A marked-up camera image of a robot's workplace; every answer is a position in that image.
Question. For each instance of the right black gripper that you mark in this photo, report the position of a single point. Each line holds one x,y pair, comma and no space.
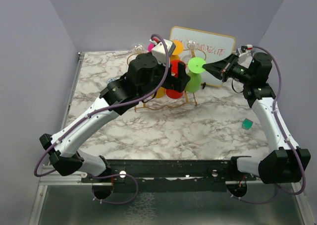
218,69

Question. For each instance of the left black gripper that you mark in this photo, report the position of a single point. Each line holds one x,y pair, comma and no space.
177,84

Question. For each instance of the red wine glass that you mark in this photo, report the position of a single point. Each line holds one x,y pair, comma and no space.
174,91

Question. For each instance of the green wine glass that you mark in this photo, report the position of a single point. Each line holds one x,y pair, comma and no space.
195,67

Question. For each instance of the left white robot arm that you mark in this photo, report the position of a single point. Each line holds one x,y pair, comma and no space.
143,77

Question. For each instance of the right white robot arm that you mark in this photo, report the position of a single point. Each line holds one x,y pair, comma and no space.
286,161

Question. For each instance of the front yellow wine glass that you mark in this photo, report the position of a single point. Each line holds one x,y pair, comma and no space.
160,93

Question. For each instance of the back orange wine glass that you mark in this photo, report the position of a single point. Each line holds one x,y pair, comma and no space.
178,47

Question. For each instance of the right clear wine glass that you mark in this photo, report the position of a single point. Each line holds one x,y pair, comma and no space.
190,45

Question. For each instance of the clear wine glass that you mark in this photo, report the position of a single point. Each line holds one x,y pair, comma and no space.
190,45
138,48

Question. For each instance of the pink wine glass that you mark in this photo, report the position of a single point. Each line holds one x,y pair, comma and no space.
150,47

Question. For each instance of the left clear wine glass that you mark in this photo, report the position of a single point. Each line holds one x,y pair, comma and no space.
138,48

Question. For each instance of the gold framed whiteboard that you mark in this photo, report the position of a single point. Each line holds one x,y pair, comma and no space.
212,47

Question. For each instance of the teal green cube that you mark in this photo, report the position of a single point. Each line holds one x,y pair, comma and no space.
247,124

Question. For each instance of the blue patterned small jar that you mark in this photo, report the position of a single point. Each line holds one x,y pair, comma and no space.
111,80

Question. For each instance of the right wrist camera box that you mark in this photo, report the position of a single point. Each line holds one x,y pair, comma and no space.
244,52

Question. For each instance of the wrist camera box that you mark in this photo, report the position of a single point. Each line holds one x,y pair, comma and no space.
158,51
244,52

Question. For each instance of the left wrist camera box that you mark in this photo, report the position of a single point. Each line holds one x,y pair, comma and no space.
158,51

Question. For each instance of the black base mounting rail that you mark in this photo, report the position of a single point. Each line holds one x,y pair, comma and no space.
169,176

